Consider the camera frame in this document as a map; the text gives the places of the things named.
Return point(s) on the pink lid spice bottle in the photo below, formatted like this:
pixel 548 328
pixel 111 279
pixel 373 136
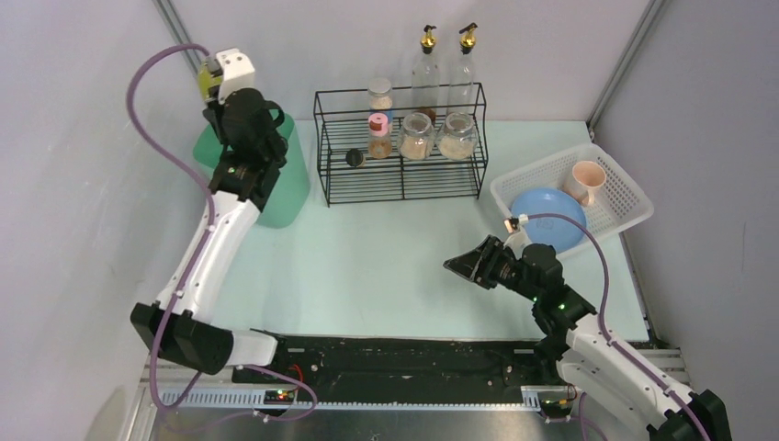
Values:
pixel 379 136

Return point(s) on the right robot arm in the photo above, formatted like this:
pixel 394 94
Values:
pixel 581 350

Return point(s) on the pink mug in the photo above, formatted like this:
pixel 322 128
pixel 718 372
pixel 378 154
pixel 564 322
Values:
pixel 584 181

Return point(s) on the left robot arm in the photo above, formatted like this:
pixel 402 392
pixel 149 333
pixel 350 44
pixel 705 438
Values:
pixel 177 326

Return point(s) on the blue plate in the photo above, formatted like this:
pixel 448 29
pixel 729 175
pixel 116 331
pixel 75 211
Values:
pixel 558 233

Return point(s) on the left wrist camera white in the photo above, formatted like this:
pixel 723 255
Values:
pixel 238 72

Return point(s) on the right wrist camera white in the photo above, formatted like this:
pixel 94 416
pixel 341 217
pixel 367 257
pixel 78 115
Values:
pixel 517 238

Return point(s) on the glass oil bottle gold spout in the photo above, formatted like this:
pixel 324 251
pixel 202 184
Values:
pixel 462 72

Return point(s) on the small black lid bottle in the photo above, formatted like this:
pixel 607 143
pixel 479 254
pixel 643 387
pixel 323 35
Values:
pixel 355 158

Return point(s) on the black wire rack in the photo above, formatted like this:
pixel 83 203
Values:
pixel 341 117

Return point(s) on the silver lid shaker jar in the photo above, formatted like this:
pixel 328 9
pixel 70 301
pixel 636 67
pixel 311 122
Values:
pixel 379 91

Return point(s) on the glass jar beige contents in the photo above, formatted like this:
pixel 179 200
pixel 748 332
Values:
pixel 416 139
pixel 457 138

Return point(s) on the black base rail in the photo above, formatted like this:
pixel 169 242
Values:
pixel 341 372

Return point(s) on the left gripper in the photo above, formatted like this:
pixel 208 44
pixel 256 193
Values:
pixel 215 118

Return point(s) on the green plastic waste bin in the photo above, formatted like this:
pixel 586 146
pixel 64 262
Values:
pixel 292 188

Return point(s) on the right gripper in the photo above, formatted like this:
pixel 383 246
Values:
pixel 489 264

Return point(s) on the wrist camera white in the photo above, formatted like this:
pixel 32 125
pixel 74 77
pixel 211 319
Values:
pixel 238 72
pixel 517 238

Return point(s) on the white plastic basket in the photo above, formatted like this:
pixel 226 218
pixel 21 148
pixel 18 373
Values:
pixel 619 205

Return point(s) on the green dotted plate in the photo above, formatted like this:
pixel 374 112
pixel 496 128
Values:
pixel 209 78

